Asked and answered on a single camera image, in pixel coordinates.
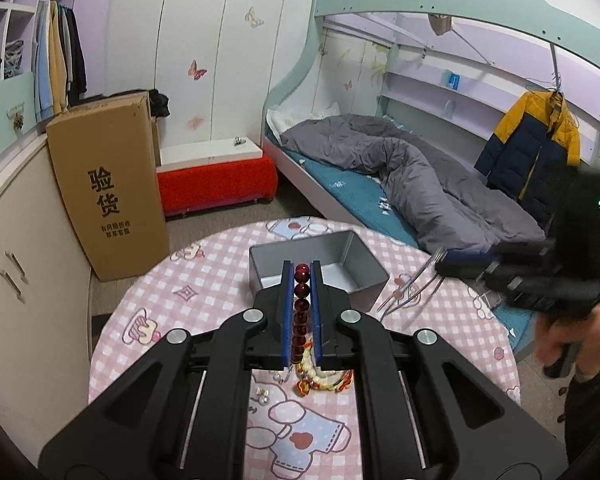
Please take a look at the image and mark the silver chain necklace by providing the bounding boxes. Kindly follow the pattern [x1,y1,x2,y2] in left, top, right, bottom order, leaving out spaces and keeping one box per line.
[378,246,449,319]

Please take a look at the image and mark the person's right hand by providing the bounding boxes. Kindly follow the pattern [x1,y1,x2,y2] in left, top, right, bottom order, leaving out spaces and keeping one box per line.
[535,304,600,377]

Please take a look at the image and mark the dark red bead bracelet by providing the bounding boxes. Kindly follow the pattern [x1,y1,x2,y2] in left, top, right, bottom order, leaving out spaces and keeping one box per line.
[289,262,312,365]

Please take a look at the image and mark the teal bunk bed frame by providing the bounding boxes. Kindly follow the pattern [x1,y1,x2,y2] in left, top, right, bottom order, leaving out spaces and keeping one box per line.
[261,0,600,366]

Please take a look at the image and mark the tall brown cardboard box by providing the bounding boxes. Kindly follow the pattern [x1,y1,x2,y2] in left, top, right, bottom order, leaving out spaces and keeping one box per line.
[46,92,169,282]

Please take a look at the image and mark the hanging clothes row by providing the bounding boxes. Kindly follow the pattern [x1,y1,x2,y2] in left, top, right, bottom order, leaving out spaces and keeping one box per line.
[32,0,87,122]

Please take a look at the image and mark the teal bed sheet mattress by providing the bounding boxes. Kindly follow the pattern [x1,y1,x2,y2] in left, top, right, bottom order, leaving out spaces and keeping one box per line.
[262,133,534,361]

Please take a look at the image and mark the cream bead bracelet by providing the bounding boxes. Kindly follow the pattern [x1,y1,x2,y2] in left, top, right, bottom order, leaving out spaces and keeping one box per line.
[296,349,342,386]

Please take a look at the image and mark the grey quilt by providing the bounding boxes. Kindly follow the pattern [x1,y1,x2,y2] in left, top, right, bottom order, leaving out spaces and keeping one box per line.
[280,114,545,252]

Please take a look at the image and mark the teal drawer unit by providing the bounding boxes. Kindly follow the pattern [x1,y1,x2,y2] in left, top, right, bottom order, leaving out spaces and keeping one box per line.
[0,72,38,156]

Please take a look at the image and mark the orange red cord bracelet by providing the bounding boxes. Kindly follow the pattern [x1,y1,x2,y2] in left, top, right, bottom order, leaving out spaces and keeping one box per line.
[294,367,356,395]

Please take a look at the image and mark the red fabric storage bench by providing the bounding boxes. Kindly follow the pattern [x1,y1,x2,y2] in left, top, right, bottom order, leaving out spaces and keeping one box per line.
[157,138,278,217]

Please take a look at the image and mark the small pearl earrings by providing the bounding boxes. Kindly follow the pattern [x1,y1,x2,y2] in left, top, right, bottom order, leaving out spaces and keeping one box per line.
[254,387,270,406]

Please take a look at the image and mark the black cloth behind box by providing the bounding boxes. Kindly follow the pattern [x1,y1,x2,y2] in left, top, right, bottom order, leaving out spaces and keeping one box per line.
[148,89,170,119]

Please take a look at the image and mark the grey metal tin box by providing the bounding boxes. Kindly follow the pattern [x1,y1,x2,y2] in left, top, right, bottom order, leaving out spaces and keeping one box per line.
[248,230,390,313]

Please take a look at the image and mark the pink checkered bear tablecloth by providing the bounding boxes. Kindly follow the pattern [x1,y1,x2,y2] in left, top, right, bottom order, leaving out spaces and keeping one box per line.
[88,217,520,479]

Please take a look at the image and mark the beige low cabinet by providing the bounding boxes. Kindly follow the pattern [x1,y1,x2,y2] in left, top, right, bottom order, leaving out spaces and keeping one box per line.
[0,138,92,464]

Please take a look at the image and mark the yellow navy puffer jacket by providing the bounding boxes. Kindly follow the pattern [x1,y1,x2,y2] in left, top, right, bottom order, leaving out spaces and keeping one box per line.
[475,90,580,228]

